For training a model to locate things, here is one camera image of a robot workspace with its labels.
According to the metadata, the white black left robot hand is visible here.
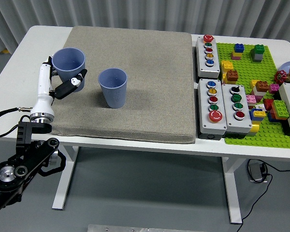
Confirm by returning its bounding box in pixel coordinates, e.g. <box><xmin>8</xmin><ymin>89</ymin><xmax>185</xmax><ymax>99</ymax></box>
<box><xmin>29</xmin><ymin>57</ymin><xmax>88</xmax><ymax>117</ymax></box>

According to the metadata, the blue ribbed plastic cup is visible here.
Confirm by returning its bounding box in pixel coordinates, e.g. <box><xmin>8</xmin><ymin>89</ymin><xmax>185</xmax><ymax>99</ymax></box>
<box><xmin>51</xmin><ymin>47</ymin><xmax>86</xmax><ymax>92</ymax></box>
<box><xmin>98</xmin><ymin>68</ymin><xmax>128</xmax><ymax>109</ymax></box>

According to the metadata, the grey-brown fabric mat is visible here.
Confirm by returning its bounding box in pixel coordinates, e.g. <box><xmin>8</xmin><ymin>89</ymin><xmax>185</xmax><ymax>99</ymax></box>
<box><xmin>29</xmin><ymin>26</ymin><xmax>197</xmax><ymax>145</ymax></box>

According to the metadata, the grey pleated curtain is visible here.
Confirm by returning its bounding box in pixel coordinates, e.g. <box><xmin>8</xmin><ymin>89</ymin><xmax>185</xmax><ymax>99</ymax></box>
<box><xmin>0</xmin><ymin>0</ymin><xmax>290</xmax><ymax>56</ymax></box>

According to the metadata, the white table leg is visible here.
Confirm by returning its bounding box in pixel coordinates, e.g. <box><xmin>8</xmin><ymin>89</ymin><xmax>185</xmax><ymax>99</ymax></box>
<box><xmin>52</xmin><ymin>145</ymin><xmax>79</xmax><ymax>210</ymax></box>
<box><xmin>221</xmin><ymin>156</ymin><xmax>244</xmax><ymax>224</ymax></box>

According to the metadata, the grey five-button control box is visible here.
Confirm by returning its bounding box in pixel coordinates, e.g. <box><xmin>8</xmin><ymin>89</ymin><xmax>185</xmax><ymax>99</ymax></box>
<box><xmin>197</xmin><ymin>78</ymin><xmax>228</xmax><ymax>140</ymax></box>
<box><xmin>195</xmin><ymin>34</ymin><xmax>221</xmax><ymax>79</ymax></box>

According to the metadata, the blue yellow pink brick stack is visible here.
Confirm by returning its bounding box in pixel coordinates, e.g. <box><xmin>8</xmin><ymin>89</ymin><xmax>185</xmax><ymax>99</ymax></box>
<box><xmin>231</xmin><ymin>43</ymin><xmax>245</xmax><ymax>61</ymax></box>

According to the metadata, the green studded baseplate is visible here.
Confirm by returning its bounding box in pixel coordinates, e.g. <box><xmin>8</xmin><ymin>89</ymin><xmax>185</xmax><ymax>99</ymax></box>
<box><xmin>215</xmin><ymin>42</ymin><xmax>290</xmax><ymax>148</ymax></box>

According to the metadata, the green grey brick stack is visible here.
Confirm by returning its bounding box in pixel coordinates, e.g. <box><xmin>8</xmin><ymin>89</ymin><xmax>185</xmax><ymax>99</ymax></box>
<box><xmin>250</xmin><ymin>44</ymin><xmax>265</xmax><ymax>63</ymax></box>

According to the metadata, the brown white yellow brick stack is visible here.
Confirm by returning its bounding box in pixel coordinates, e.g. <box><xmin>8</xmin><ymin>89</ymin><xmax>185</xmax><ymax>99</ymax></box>
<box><xmin>250</xmin><ymin>79</ymin><xmax>269</xmax><ymax>96</ymax></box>

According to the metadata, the red brick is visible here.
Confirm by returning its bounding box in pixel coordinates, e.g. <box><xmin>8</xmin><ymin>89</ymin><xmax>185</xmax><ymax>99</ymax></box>
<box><xmin>263</xmin><ymin>98</ymin><xmax>275</xmax><ymax>111</ymax></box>

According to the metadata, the grey power adapter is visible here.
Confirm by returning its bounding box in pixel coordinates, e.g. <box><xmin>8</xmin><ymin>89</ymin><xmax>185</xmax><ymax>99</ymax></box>
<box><xmin>246</xmin><ymin>162</ymin><xmax>268</xmax><ymax>183</ymax></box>

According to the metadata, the green orange brick stack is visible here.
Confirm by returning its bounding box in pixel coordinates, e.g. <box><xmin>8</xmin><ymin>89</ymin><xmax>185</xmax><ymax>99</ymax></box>
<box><xmin>268</xmin><ymin>99</ymin><xmax>290</xmax><ymax>121</ymax></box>

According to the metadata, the light blue plate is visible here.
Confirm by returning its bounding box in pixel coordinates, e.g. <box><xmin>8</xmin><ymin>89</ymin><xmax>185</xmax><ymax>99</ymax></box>
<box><xmin>279</xmin><ymin>61</ymin><xmax>290</xmax><ymax>78</ymax></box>

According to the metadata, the grey button box cut off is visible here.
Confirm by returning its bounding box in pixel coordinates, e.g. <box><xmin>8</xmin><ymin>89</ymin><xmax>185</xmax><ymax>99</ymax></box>
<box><xmin>277</xmin><ymin>82</ymin><xmax>290</xmax><ymax>136</ymax></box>

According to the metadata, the grey box with black switch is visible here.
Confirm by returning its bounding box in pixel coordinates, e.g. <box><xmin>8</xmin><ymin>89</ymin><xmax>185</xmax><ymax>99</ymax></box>
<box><xmin>221</xmin><ymin>83</ymin><xmax>254</xmax><ymax>139</ymax></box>

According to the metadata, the black power cable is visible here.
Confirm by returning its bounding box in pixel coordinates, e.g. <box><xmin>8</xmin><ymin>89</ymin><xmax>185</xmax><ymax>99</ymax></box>
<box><xmin>236</xmin><ymin>159</ymin><xmax>290</xmax><ymax>232</ymax></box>

